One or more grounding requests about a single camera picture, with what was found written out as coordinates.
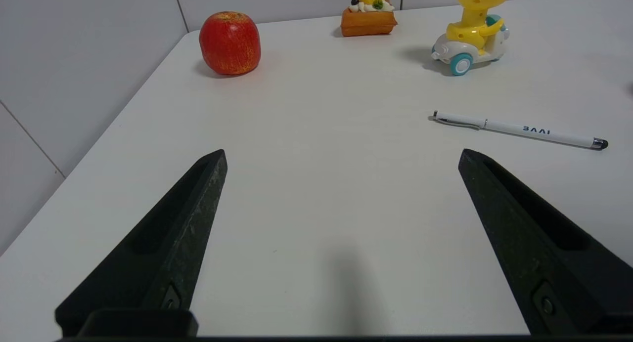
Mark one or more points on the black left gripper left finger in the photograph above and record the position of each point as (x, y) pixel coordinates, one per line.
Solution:
(163, 253)

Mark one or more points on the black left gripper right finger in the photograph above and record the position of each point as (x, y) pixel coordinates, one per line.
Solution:
(539, 248)

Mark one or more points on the white pen with black tip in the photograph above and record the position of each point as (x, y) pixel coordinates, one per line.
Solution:
(519, 129)

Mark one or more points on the red apple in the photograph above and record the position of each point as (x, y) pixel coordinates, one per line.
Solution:
(230, 43)

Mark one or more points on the yellow duck toy car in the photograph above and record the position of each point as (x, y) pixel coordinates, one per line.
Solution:
(472, 30)

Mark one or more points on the toy waffle cake with fruit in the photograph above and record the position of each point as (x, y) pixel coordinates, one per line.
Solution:
(368, 21)

